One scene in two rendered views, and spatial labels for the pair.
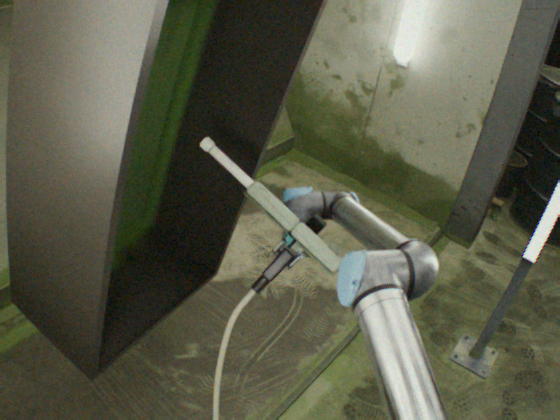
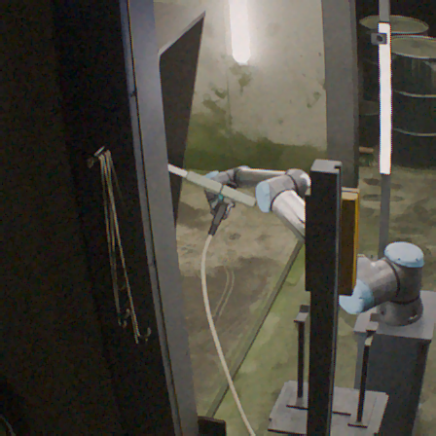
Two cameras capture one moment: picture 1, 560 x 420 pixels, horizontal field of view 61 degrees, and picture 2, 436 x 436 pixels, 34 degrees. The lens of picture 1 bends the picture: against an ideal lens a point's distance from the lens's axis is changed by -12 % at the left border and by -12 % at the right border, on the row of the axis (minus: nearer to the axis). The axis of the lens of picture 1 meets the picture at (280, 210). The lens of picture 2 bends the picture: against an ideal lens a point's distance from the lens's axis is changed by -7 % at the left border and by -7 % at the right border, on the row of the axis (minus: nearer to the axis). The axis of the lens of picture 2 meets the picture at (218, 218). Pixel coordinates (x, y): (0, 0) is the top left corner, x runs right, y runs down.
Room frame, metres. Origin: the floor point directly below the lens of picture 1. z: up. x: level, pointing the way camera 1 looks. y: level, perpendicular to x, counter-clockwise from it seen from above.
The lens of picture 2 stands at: (-1.70, 0.38, 2.32)
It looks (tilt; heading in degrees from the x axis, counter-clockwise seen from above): 29 degrees down; 352
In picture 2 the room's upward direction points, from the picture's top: 4 degrees counter-clockwise
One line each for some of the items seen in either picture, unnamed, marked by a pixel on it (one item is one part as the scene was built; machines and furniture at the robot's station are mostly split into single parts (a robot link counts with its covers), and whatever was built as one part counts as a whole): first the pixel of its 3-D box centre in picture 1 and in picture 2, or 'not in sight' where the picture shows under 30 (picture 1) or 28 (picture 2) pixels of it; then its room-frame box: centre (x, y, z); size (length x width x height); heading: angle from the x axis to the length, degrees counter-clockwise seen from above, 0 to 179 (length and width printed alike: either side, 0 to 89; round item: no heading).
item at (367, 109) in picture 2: (502, 172); (365, 124); (3.27, -1.52, 0.14); 0.31 x 0.29 x 0.28; 150
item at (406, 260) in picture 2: not in sight; (401, 271); (0.37, -0.57, 0.83); 0.17 x 0.15 x 0.18; 109
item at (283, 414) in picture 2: not in sight; (328, 412); (-0.22, -0.12, 0.78); 0.31 x 0.23 x 0.01; 60
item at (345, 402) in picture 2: not in sight; (333, 366); (-0.20, -0.13, 0.95); 0.26 x 0.15 x 0.32; 60
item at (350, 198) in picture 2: not in sight; (331, 241); (-0.29, -0.08, 1.42); 0.12 x 0.06 x 0.26; 60
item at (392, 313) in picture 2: not in sight; (400, 300); (0.37, -0.58, 0.69); 0.19 x 0.19 x 0.10
